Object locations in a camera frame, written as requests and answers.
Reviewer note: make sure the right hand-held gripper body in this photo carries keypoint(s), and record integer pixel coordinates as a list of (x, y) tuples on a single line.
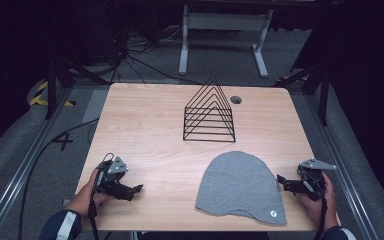
[(313, 181)]

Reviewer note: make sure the yellow black hazard tape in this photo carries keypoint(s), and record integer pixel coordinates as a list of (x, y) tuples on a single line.
[(38, 99)]

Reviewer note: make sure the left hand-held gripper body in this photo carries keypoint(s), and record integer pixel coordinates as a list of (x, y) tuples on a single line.
[(112, 180)]

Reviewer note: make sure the person's right hand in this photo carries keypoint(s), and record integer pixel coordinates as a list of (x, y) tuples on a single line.
[(326, 210)]

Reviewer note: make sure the grey knit beanie hat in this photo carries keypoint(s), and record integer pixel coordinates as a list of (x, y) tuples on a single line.
[(240, 186)]

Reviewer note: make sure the white metal desk frame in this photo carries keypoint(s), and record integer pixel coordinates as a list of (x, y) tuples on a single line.
[(226, 21)]

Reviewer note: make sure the black metal stand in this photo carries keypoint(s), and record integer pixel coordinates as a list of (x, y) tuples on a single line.
[(51, 90), (323, 96)]

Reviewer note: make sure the aluminium floor rail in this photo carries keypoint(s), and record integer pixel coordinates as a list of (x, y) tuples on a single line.
[(346, 180), (16, 180)]

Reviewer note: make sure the person's left hand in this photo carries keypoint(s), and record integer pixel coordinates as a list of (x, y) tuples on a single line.
[(86, 196)]

